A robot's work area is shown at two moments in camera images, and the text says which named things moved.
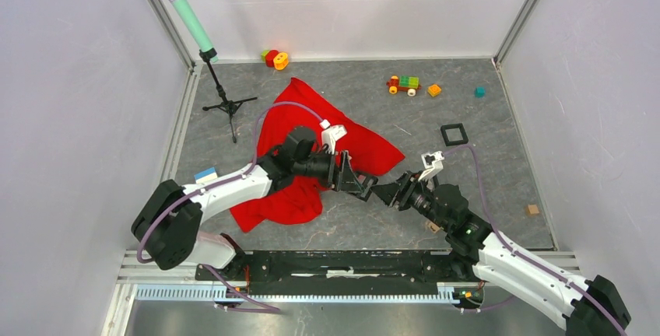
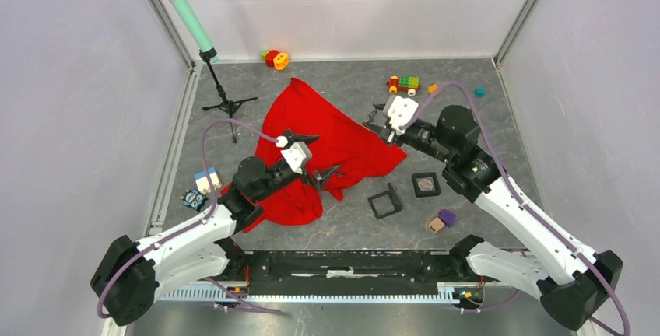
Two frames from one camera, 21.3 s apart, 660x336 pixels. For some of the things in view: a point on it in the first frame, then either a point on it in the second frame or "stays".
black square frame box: (366, 182) to (391, 193)
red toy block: (269, 57) stays
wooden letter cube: (433, 228) stays
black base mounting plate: (342, 267) stays
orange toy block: (281, 61) stays
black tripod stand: (229, 106) stays
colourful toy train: (404, 83) stays
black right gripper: (399, 190) to (387, 136)
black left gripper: (342, 178) to (320, 176)
